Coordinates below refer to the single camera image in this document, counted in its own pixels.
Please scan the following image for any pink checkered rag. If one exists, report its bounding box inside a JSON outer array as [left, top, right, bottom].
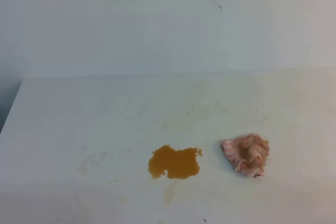
[[221, 133, 269, 178]]

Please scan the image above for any brown coffee stain puddle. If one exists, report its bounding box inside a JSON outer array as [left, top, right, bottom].
[[148, 145, 203, 179]]

